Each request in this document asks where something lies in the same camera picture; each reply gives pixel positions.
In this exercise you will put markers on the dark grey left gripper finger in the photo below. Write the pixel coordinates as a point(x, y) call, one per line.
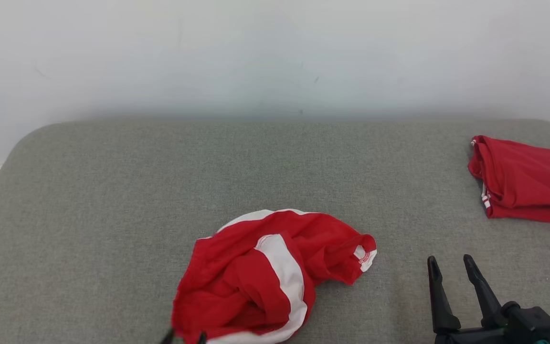
point(167, 338)
point(202, 339)

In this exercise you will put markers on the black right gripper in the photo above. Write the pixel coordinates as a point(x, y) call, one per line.
point(475, 337)

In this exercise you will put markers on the red basketball jersey with number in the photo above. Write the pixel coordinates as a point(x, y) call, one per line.
point(518, 181)

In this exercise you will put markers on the red shorts with white stripes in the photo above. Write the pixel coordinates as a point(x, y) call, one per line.
point(256, 277)

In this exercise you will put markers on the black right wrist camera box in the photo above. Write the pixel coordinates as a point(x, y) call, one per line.
point(533, 325)

